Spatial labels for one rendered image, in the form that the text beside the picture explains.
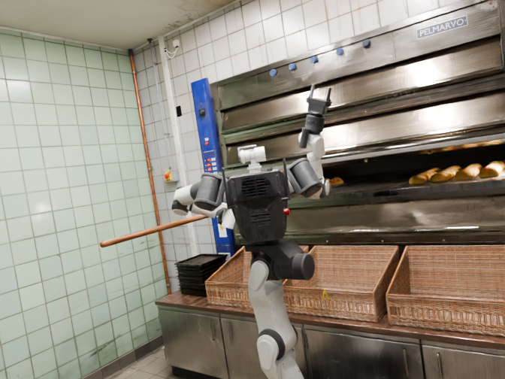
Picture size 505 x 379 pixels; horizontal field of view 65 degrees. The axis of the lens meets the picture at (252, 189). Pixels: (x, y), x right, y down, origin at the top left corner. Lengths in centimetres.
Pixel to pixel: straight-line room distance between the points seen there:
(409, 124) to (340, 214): 69
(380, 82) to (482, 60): 51
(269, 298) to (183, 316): 114
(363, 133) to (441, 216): 64
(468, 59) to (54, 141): 268
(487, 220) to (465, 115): 55
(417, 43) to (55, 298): 282
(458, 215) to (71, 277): 258
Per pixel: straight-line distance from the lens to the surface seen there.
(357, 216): 255
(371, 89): 246
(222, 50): 307
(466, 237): 242
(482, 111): 234
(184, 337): 293
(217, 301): 266
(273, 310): 185
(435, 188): 239
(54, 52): 340
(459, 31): 242
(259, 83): 285
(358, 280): 255
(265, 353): 190
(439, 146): 221
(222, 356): 275
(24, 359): 316
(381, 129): 244
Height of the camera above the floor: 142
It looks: 3 degrees down
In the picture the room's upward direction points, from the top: 8 degrees counter-clockwise
